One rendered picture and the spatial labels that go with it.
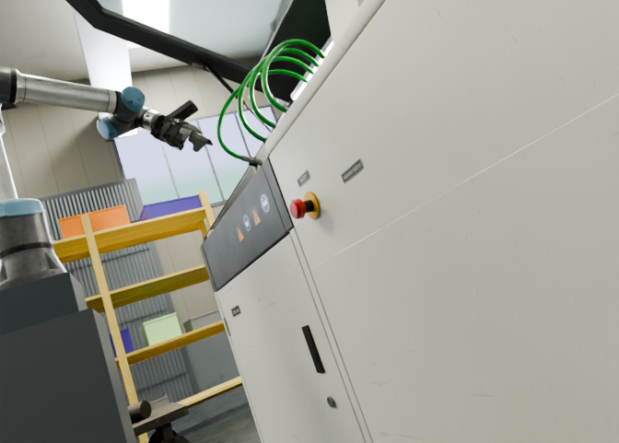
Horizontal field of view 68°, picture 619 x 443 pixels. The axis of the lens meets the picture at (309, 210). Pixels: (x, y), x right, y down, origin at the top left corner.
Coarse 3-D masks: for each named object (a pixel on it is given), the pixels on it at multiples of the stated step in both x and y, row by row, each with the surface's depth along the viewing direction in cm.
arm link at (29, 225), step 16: (0, 208) 108; (16, 208) 109; (32, 208) 112; (0, 224) 108; (16, 224) 108; (32, 224) 110; (0, 240) 107; (16, 240) 107; (32, 240) 108; (48, 240) 112
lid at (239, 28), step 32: (96, 0) 158; (128, 0) 157; (160, 0) 155; (192, 0) 153; (224, 0) 151; (256, 0) 150; (288, 0) 148; (320, 0) 145; (128, 32) 168; (160, 32) 168; (192, 32) 166; (224, 32) 164; (256, 32) 162; (288, 32) 158; (320, 32) 156; (192, 64) 179; (224, 64) 177; (256, 64) 177; (288, 64) 173; (288, 96) 189
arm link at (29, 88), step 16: (0, 80) 121; (16, 80) 123; (32, 80) 127; (48, 80) 130; (0, 96) 122; (16, 96) 124; (32, 96) 127; (48, 96) 129; (64, 96) 132; (80, 96) 134; (96, 96) 137; (112, 96) 140; (128, 96) 142; (144, 96) 146; (112, 112) 143; (128, 112) 145
